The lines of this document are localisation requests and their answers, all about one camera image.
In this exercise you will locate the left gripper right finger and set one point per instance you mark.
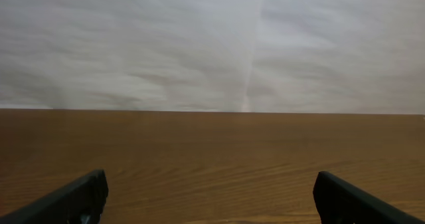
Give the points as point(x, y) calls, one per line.
point(348, 204)

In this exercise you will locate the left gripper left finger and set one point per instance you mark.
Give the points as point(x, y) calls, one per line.
point(71, 200)

